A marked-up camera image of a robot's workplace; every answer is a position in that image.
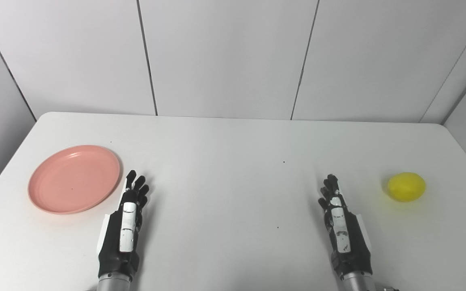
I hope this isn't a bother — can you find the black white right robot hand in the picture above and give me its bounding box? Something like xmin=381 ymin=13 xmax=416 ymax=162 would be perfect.
xmin=318 ymin=174 xmax=373 ymax=280

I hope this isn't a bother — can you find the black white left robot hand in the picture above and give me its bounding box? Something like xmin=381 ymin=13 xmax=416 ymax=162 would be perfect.
xmin=97 ymin=170 xmax=150 ymax=280

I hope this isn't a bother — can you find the pink round plate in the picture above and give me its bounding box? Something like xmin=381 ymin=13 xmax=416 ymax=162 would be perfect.
xmin=28 ymin=145 xmax=121 ymax=215

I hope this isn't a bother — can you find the yellow lemon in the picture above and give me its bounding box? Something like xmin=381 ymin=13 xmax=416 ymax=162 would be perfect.
xmin=387 ymin=172 xmax=426 ymax=202

